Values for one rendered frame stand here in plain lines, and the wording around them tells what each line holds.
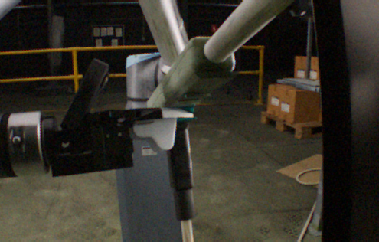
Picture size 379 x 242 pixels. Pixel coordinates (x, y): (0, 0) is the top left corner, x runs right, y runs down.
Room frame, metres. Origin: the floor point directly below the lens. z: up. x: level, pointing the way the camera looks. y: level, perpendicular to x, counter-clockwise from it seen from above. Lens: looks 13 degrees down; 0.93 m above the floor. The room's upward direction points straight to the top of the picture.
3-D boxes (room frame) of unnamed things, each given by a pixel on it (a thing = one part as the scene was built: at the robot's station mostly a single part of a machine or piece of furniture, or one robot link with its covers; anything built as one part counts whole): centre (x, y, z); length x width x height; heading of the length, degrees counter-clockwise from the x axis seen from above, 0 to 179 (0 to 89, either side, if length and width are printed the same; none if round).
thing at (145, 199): (1.21, 0.19, 0.32); 0.31 x 0.31 x 0.64; 12
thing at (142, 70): (1.20, 0.18, 0.83); 0.17 x 0.15 x 0.18; 71
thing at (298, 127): (3.49, -1.62, 0.07); 1.20 x 0.80 x 0.14; 109
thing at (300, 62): (3.65, -1.58, 0.69); 0.38 x 0.29 x 0.36; 104
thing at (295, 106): (3.25, -1.27, 0.32); 0.38 x 0.29 x 0.36; 109
